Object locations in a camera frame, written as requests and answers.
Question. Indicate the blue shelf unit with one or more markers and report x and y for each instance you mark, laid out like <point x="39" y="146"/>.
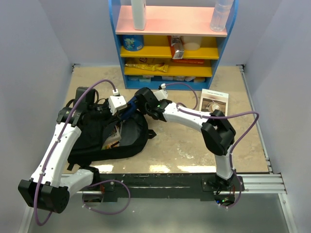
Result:
<point x="162" y="22"/>

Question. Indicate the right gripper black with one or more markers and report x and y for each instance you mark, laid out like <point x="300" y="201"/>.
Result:
<point x="140" y="108"/>

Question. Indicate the black backpack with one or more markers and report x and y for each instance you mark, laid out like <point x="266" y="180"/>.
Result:
<point x="101" y="140"/>

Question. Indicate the white coffee cover book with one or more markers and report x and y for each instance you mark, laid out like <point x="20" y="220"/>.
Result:
<point x="213" y="100"/>

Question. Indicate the white plastic tub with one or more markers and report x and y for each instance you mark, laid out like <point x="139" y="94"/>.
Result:
<point x="191" y="42"/>

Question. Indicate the orange flat box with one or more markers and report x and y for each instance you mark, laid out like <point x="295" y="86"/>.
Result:
<point x="189" y="61"/>

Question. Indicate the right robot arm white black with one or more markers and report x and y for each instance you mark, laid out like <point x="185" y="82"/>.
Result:
<point x="217" y="132"/>

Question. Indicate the yellow chips bag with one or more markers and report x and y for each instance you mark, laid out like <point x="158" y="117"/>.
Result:
<point x="149" y="64"/>

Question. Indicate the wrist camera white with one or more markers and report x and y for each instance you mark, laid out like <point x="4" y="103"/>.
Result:
<point x="116" y="102"/>
<point x="161" y="93"/>

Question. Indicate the white carton on shelf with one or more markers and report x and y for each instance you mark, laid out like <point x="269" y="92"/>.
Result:
<point x="139" y="14"/>

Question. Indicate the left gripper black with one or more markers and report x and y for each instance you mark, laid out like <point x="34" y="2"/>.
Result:
<point x="106" y="104"/>

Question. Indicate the aluminium rail frame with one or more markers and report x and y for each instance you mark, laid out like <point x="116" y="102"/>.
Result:
<point x="83" y="126"/>

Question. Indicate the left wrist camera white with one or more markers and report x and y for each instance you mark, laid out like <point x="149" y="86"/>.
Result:
<point x="116" y="102"/>

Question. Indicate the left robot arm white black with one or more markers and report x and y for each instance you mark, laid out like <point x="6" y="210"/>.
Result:
<point x="61" y="173"/>

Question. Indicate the clear plastic bottle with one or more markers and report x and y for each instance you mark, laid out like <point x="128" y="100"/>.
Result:
<point x="220" y="15"/>

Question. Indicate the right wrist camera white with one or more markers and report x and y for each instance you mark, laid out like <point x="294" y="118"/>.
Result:
<point x="161" y="93"/>

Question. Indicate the silver orange snack bag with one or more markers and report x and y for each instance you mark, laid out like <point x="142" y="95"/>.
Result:
<point x="177" y="49"/>

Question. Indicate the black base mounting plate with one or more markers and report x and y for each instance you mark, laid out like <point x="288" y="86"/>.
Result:
<point x="202" y="186"/>

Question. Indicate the blue round tin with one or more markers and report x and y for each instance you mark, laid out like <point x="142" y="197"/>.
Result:
<point x="133" y="42"/>

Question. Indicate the blue zip pencil case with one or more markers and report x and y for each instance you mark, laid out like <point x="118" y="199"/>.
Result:
<point x="129" y="110"/>

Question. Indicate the blue comic book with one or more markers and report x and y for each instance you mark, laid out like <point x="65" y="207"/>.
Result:
<point x="113" y="139"/>

